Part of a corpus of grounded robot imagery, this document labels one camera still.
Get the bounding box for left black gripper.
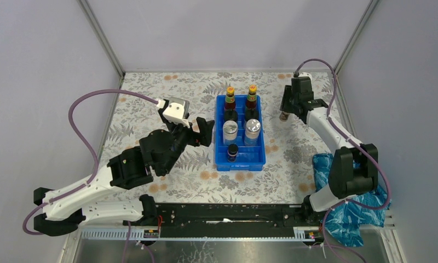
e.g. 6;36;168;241
159;110;215;175

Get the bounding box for small brown spice bottle front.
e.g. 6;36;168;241
279;111;290;122

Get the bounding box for small brown spice bottle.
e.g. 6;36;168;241
279;111;290;122
227;144;239;162

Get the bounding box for silver lid jar white beads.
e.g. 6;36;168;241
222;120;238;146

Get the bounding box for clear jar black knob lid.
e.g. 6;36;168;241
223;110;238;122

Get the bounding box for yellow cap sauce bottle front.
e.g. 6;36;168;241
224;86;236;110

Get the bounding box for sauce bottle red label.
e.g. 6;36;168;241
245;84;257;109

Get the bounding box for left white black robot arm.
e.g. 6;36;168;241
33;117;215;237

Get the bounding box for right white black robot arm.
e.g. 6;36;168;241
280;75;378;226

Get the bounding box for floral tablecloth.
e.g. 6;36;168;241
106;72;328;203

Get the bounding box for blue plastic divided bin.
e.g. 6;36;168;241
214;95;266;171

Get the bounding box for blue patterned cloth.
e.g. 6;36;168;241
312;153;387;247

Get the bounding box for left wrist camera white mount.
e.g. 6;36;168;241
156;97;190;128

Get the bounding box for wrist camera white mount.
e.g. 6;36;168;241
156;97;190;128
293;72;313;79

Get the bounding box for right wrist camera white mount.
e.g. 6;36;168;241
293;72;313;79

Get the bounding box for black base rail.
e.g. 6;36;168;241
110;202;323;241

